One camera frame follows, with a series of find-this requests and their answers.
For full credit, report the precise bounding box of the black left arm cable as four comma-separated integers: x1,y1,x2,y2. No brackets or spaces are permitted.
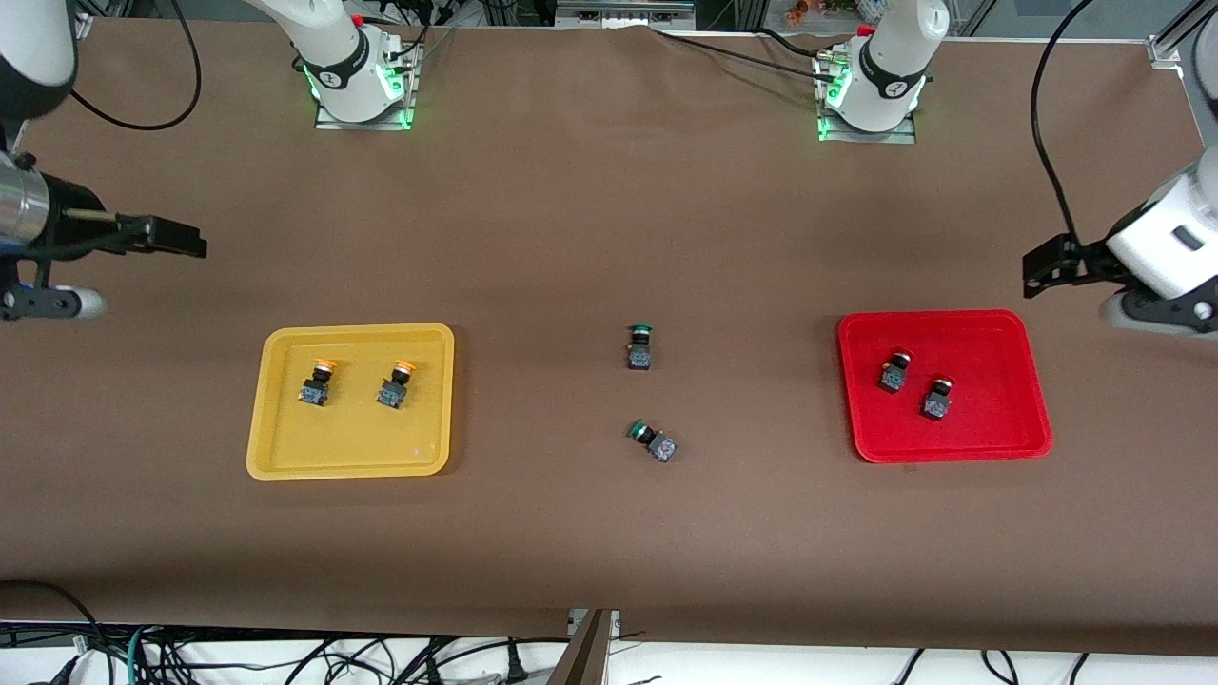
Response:
1031,0,1097,246

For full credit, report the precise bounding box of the dark metal post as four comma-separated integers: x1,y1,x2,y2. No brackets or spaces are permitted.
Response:
550,609,615,685

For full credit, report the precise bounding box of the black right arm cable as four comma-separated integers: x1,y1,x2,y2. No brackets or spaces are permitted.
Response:
69,0,203,132

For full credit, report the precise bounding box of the short black table cable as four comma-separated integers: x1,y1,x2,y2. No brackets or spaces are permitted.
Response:
756,27,831,56

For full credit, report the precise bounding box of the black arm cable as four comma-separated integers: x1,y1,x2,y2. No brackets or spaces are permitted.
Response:
69,0,203,132
1031,0,1097,246

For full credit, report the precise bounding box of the yellow push button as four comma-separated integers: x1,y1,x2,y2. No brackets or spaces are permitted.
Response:
376,360,422,410
298,358,344,408

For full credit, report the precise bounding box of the brown table cover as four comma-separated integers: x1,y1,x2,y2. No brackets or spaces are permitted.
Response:
0,19,1218,657

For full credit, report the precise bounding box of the red plastic tray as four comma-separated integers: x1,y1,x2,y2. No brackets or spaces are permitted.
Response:
837,309,1054,464

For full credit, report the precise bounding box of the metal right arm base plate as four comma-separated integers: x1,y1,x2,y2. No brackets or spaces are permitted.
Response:
314,38,422,131

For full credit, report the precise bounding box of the thick black floor cable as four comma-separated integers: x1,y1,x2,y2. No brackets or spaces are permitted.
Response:
0,578,108,685

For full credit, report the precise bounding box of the grey metal box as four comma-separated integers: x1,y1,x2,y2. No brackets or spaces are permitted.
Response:
557,0,696,29

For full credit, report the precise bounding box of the long black table cable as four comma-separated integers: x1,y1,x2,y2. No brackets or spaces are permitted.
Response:
652,27,838,77

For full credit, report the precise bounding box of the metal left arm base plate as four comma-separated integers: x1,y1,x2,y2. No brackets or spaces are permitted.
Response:
816,48,919,146

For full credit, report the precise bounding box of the black floor cable bundle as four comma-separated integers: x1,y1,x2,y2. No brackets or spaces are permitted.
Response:
143,628,534,685

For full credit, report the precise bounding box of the yellow plastic tray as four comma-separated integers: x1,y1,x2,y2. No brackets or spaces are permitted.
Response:
246,323,456,481

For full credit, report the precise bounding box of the colourful floral decoration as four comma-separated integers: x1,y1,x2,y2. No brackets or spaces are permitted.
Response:
785,0,857,26

